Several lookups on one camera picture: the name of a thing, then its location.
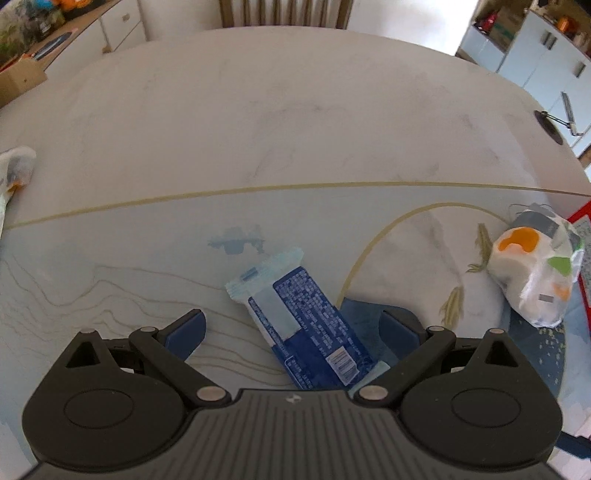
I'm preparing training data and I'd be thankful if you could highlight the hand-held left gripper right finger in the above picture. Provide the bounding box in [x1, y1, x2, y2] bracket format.
[349, 310, 532, 409]

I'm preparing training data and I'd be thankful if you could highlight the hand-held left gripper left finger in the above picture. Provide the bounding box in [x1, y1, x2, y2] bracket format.
[53, 310, 232, 409]

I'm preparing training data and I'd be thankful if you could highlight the blue snack packet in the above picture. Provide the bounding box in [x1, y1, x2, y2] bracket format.
[225, 248, 392, 391]

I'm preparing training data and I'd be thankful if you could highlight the white tissue pack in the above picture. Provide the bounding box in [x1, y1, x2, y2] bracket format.
[489, 203, 585, 328]

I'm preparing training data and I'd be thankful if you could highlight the red cardboard box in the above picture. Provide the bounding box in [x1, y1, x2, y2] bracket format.
[567, 199, 591, 344]

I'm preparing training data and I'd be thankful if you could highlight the translucent printed table mat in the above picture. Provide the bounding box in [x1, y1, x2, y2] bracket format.
[0, 182, 591, 480]

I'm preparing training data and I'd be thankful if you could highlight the white printed plastic bag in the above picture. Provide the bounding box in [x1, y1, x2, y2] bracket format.
[0, 146, 37, 236]

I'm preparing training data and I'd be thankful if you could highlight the black phone stand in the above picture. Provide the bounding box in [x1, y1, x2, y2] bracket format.
[534, 91, 585, 147]

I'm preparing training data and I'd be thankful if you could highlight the plain cardboard box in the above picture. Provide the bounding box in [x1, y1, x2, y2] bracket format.
[0, 58, 47, 109]

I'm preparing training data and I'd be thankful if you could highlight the white sideboard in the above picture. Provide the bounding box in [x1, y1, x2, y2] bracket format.
[0, 0, 147, 109]

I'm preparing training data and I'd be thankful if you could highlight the round blue pad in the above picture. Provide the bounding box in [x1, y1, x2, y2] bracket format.
[31, 31, 75, 62]

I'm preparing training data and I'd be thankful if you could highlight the cardboard box with green print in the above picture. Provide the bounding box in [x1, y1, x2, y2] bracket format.
[488, 8, 523, 45]

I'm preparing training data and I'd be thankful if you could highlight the wooden chair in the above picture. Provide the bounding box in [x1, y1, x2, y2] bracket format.
[219, 0, 354, 31]

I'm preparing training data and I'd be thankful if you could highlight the glass terrarium with plants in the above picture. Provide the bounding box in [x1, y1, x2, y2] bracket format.
[0, 0, 65, 56]

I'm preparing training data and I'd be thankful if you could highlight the white and wood wall cabinet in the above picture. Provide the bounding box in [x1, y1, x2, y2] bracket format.
[455, 0, 591, 158]

